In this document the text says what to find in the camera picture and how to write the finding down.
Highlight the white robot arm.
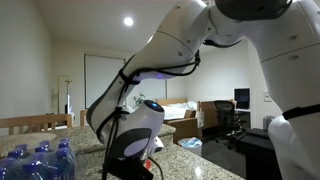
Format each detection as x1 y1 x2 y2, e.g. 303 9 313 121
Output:
86 0 320 180

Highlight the shrink-wrapped water bottle pack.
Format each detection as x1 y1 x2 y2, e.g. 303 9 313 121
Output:
0 138 76 180

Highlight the bed with white bedding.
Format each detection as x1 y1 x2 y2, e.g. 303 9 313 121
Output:
156 98 198 120

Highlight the white window blind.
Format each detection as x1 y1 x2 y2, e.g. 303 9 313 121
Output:
84 54 125 108

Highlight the white trash bin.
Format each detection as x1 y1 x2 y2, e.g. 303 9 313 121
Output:
178 137 202 156

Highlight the ceiling light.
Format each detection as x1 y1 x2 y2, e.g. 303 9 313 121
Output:
123 17 134 27

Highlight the black office chair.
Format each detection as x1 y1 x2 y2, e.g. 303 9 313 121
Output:
214 100 246 149

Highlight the wooden chair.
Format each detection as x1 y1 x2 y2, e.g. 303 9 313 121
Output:
0 114 72 135
80 109 88 127

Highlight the monitor screen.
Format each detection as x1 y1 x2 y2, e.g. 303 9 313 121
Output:
234 88 250 109

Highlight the black side cabinet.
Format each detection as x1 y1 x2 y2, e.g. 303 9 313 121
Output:
236 128 282 180

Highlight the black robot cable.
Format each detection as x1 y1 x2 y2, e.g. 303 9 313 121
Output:
96 49 202 180

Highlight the wall light switch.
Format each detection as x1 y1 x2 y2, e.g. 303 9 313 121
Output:
264 90 272 102

